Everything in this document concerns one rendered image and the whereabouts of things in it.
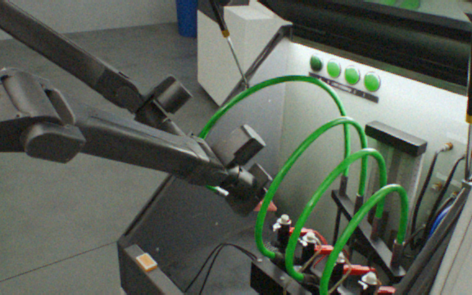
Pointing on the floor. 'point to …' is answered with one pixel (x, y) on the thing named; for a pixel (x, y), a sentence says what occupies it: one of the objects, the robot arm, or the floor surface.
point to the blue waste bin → (187, 17)
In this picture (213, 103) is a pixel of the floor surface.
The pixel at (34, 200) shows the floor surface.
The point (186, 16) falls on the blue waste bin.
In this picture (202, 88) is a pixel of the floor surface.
